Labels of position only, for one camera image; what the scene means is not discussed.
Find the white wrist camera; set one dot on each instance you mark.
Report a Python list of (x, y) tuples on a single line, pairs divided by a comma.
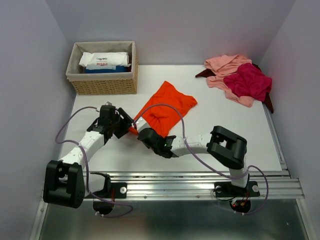
[(108, 103), (141, 124)]

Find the dark maroon t-shirt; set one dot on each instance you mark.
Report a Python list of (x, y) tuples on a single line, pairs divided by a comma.
[(268, 103)]

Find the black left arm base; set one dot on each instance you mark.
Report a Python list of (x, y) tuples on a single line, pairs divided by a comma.
[(102, 186)]

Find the white rolled t-shirt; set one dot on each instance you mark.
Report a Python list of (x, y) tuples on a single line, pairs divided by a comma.
[(105, 59)]

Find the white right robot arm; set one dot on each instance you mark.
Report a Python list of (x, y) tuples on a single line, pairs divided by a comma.
[(228, 148)]

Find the woven wicker basket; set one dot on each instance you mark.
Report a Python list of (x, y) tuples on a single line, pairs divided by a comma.
[(103, 83)]

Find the orange t-shirt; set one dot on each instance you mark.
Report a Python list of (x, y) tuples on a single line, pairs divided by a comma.
[(160, 111)]

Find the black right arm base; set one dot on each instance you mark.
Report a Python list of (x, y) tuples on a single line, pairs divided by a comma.
[(239, 198)]

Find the blue rolled t-shirt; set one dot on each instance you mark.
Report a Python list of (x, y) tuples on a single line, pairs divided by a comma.
[(111, 69)]

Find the magenta t-shirt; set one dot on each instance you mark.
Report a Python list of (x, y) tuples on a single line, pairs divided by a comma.
[(249, 81)]

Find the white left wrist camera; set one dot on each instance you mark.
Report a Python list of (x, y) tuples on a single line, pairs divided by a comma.
[(108, 103)]

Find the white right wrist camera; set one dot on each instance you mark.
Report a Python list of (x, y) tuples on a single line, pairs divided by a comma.
[(141, 124)]

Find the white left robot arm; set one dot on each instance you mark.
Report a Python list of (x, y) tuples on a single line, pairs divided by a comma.
[(67, 180)]

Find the aluminium mounting rail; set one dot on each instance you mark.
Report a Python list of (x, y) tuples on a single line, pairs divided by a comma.
[(180, 186)]

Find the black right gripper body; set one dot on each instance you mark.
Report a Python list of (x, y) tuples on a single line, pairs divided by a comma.
[(156, 149)]

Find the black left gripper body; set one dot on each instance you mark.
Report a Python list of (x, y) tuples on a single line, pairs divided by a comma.
[(118, 128)]

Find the light pink t-shirt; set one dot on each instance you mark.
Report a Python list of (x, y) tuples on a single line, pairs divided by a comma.
[(224, 66)]

